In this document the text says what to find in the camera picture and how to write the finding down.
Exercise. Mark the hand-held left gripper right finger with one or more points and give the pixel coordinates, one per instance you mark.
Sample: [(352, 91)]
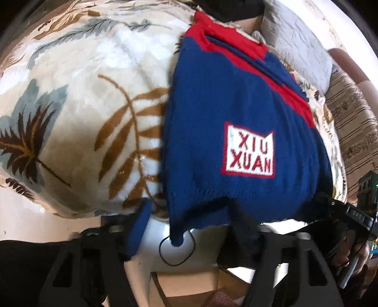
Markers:
[(245, 230)]

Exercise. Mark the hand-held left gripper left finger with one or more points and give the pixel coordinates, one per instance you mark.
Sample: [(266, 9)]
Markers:
[(137, 236)]

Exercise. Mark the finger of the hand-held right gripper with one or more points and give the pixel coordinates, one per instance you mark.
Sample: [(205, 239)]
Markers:
[(351, 212)]

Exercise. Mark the blue and red knit sweater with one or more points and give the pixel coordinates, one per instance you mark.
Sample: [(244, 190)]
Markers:
[(224, 103)]

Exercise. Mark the black clothes pile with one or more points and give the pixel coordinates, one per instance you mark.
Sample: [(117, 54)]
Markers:
[(230, 8)]

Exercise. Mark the person's right hand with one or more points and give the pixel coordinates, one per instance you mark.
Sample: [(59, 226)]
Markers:
[(345, 256)]

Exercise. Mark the brown striped patterned cushion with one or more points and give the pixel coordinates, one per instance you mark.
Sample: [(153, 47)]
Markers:
[(351, 118)]

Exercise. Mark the brown cardboard box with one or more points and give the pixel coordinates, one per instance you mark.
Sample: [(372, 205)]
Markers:
[(203, 292)]

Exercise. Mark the dark cloth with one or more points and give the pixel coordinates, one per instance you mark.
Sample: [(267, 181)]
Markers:
[(20, 274)]

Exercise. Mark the brown padded furniture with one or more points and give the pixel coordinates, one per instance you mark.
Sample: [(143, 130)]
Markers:
[(345, 62)]

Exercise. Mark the leaf-printed fleece blanket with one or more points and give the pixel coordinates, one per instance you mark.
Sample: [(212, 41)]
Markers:
[(88, 88)]

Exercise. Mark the grey quilted pillow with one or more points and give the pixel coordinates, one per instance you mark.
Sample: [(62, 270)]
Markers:
[(295, 38)]

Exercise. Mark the pink pillow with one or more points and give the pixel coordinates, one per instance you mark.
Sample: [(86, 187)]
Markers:
[(249, 25)]

